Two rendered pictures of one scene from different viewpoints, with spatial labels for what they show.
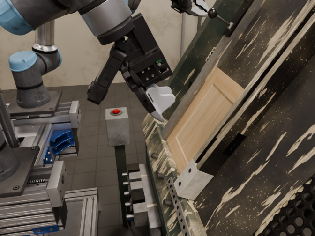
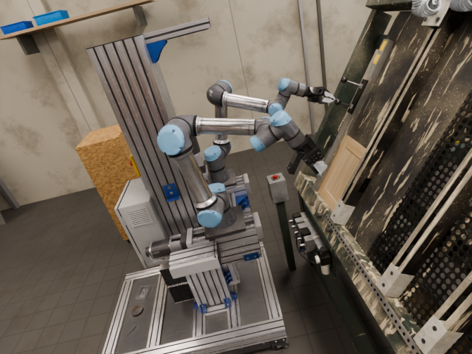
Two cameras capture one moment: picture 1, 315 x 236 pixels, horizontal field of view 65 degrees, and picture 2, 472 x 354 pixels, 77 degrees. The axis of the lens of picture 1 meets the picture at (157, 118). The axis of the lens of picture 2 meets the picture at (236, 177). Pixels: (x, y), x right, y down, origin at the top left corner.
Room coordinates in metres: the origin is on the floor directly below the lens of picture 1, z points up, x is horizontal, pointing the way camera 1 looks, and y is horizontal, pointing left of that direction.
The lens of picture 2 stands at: (-0.72, 0.14, 2.03)
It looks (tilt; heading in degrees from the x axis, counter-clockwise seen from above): 29 degrees down; 11
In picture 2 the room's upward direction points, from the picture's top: 15 degrees counter-clockwise
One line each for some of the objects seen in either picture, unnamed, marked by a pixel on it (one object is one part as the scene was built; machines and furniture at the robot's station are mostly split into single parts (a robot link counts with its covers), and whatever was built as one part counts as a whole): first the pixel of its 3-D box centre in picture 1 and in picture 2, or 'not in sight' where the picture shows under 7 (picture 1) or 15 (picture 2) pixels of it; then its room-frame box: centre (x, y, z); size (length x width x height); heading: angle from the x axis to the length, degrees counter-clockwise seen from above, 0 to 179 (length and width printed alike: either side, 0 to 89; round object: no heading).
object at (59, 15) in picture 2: not in sight; (52, 18); (3.14, 2.56, 2.42); 0.33 x 0.23 x 0.11; 99
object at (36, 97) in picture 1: (32, 92); (218, 172); (1.08, 0.60, 1.09); 0.15 x 0.15 x 0.10
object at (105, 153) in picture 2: not in sight; (127, 185); (2.02, 1.89, 0.63); 0.50 x 0.42 x 1.25; 13
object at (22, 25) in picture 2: not in sight; (17, 27); (3.07, 2.98, 2.42); 0.29 x 0.20 x 0.10; 99
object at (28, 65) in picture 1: (26, 68); (213, 157); (1.09, 0.60, 1.20); 0.13 x 0.12 x 0.14; 164
